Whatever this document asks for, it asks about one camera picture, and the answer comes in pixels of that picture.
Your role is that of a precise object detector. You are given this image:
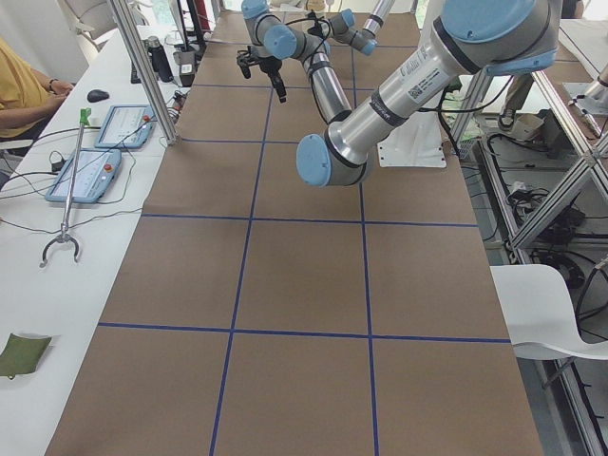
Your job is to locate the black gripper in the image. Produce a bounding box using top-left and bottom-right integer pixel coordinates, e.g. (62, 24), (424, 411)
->
(237, 46), (287, 103)

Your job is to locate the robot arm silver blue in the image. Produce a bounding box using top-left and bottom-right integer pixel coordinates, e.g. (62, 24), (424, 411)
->
(329, 0), (395, 56)
(240, 1), (561, 186)

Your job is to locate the dark water bottle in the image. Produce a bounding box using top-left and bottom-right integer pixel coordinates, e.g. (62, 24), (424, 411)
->
(145, 35), (174, 83)

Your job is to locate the far blue teach pendant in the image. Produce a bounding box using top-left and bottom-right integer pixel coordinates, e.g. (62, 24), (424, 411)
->
(94, 104), (155, 149)

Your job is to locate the blue teach pendant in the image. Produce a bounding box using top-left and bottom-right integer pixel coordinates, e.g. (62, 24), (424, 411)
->
(94, 104), (155, 149)
(45, 148), (122, 204)

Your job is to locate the black computer mouse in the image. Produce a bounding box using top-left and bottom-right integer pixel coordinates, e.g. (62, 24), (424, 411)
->
(86, 89), (109, 103)

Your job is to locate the metal reacher grabber tool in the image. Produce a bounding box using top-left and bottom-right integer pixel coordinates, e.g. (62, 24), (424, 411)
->
(39, 107), (91, 268)

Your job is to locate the near blue teach pendant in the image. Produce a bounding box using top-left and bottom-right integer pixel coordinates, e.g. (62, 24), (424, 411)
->
(45, 148), (122, 204)

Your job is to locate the person in yellow shirt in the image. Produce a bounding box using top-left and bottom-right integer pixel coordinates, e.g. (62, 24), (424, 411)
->
(1, 39), (74, 142)

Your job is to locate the white chair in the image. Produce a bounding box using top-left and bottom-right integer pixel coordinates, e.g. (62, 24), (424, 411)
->
(490, 264), (607, 361)

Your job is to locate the green cloth pouch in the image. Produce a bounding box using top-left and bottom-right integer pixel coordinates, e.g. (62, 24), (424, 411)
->
(1, 333), (51, 379)

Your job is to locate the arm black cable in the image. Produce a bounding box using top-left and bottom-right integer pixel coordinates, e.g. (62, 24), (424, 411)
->
(279, 11), (333, 63)

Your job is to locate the aluminium frame post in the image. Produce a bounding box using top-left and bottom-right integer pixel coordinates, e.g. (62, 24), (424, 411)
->
(106, 0), (178, 145)

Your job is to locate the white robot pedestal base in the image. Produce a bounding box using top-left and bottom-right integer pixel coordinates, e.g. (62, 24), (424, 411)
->
(377, 112), (447, 168)

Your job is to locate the aluminium frame rack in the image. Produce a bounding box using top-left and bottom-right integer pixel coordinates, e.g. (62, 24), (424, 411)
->
(474, 18), (608, 456)

